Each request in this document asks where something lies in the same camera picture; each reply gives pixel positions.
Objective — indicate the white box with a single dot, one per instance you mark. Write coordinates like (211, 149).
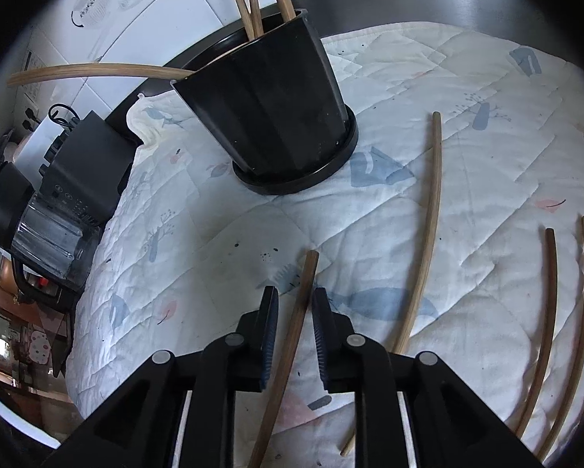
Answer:
(38, 151)

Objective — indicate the black blender with clear jar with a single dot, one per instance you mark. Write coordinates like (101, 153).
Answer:
(9, 200)

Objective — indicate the white wall label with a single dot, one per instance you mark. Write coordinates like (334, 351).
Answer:
(32, 61)

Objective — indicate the black utensil holder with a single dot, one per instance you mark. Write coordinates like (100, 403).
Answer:
(262, 107)

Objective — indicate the black kitchen appliance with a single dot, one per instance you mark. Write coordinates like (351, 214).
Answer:
(96, 165)

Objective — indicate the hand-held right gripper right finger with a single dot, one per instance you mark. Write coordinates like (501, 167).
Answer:
(321, 346)

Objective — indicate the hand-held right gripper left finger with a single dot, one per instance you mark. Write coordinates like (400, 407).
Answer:
(271, 331)

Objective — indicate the white quilted cloth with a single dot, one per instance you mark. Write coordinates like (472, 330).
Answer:
(491, 156)

